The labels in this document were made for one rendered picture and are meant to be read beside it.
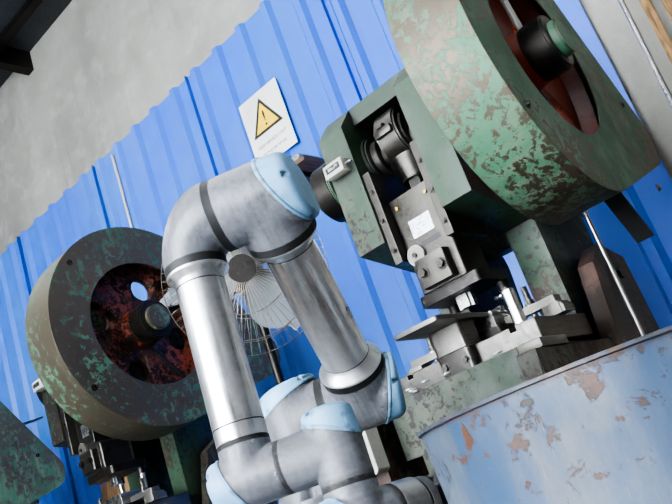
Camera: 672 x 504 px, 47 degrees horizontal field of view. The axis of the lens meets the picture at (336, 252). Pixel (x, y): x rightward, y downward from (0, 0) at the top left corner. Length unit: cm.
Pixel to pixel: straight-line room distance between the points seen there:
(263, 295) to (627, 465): 222
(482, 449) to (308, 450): 45
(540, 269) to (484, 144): 56
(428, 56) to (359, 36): 218
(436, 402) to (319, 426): 89
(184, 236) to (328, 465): 39
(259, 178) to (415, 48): 75
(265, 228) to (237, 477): 36
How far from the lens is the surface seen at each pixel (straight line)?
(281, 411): 139
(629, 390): 58
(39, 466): 473
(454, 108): 176
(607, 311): 220
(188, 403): 305
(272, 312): 272
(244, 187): 115
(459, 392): 188
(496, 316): 206
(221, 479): 109
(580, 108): 234
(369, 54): 388
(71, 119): 585
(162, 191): 487
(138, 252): 320
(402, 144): 220
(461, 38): 175
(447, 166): 203
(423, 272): 205
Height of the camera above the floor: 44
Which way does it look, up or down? 18 degrees up
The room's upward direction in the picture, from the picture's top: 20 degrees counter-clockwise
